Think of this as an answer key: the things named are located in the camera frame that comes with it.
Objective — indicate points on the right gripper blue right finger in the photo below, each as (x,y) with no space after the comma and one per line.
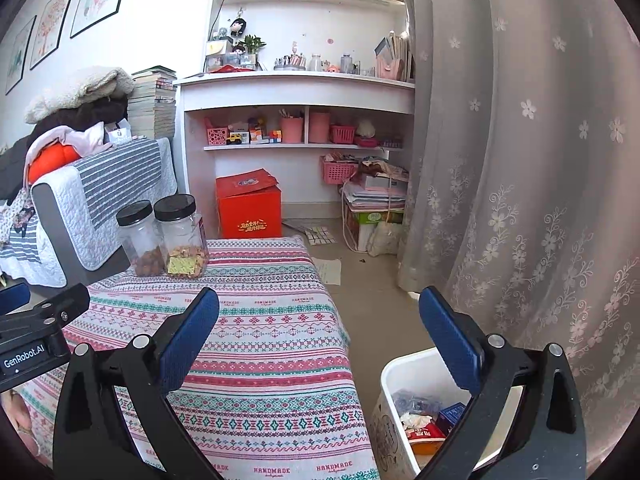
(456,337)

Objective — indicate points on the dark blue carton box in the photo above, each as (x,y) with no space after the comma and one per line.
(448,417)

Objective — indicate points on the paper sheet on floor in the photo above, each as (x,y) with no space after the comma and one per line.
(330,271)

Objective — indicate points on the stack of books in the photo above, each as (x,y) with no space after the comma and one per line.
(152,104)

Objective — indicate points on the orange cushion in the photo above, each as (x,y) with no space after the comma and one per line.
(50,158)

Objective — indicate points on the pink cup holder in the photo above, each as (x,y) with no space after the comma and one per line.
(292,129)

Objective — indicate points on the crushed clear plastic bottle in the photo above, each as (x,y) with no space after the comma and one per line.
(409,402)

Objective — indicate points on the person's left hand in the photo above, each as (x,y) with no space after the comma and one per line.
(18,415)

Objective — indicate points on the white trash bin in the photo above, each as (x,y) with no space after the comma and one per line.
(419,383)

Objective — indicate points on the floral lace curtain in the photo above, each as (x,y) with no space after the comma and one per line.
(523,205)

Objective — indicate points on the red instant noodle packet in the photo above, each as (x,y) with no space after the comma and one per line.
(428,433)

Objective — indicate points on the tissue with wrapper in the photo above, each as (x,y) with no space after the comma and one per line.
(415,422)

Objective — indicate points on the pile of papers on crate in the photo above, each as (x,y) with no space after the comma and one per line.
(373,201)

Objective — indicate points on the pink bin on shelf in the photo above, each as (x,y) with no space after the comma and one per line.
(319,127)

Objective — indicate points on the jar of brown nuts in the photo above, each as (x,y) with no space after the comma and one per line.
(141,239)

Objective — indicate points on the white shelf desk unit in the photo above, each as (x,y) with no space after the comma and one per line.
(317,67)

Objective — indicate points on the jar of pistachios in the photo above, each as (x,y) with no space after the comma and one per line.
(184,236)

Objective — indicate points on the pink basket on floor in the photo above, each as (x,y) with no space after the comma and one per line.
(337,171)

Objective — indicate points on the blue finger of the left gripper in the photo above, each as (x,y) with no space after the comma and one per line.
(14,297)

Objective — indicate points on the small pink basket on shelf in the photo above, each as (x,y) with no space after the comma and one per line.
(342,134)

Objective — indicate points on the grey sofa with quilt cover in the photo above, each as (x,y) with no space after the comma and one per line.
(73,235)

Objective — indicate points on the red cardboard box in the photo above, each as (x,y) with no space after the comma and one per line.
(249,205)

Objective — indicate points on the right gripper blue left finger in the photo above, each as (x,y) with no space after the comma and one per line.
(181,337)

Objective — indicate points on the patterned knit tablecloth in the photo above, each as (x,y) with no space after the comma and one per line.
(271,394)

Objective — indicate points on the yellow toy truck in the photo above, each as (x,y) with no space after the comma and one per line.
(234,138)

